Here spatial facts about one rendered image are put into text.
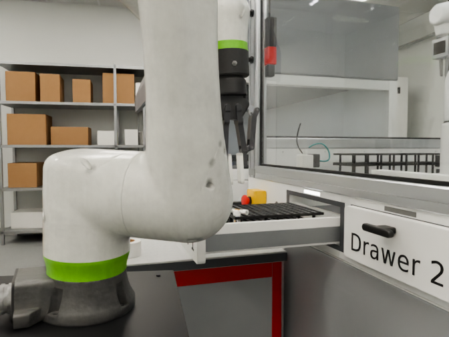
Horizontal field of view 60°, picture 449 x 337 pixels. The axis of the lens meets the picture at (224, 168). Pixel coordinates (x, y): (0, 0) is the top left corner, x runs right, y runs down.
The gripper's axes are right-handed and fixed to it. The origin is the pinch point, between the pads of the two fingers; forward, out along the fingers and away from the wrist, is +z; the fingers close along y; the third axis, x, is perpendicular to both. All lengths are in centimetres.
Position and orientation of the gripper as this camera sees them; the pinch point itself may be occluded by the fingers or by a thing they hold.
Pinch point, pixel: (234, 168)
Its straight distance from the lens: 89.0
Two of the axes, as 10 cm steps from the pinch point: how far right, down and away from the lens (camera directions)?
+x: 2.6, 0.4, -9.6
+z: 0.6, 10.0, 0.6
